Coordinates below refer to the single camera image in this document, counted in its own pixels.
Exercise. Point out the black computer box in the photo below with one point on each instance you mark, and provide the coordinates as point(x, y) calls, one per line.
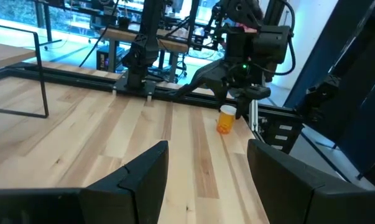
point(102, 60)

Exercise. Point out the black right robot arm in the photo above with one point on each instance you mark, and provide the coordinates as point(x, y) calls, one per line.
point(143, 56)

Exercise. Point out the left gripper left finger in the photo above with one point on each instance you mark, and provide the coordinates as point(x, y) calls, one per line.
point(137, 193)

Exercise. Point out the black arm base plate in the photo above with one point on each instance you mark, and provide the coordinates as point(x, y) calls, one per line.
point(122, 87)

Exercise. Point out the wooden workbench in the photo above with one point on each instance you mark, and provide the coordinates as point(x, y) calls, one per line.
point(162, 43)

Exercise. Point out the silver aluminium post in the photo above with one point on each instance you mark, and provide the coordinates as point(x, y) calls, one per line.
point(253, 115)

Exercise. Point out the large orange medicine bottle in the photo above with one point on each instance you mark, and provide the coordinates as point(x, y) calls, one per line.
point(226, 123)

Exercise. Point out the black aluminium table frame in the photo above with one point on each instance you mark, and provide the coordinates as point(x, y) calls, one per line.
point(81, 81)

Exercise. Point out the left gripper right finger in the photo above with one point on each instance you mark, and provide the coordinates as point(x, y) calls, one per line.
point(280, 189)

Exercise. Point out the black rig post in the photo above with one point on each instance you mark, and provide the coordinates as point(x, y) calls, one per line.
point(355, 56)

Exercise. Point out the wooden shelf with black legs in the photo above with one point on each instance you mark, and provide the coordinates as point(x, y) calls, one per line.
point(7, 54)

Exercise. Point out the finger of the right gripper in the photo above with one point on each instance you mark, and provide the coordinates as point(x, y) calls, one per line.
point(252, 92)
point(215, 77)

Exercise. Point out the dark blue panel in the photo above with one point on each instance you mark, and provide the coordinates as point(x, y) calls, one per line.
point(370, 130)

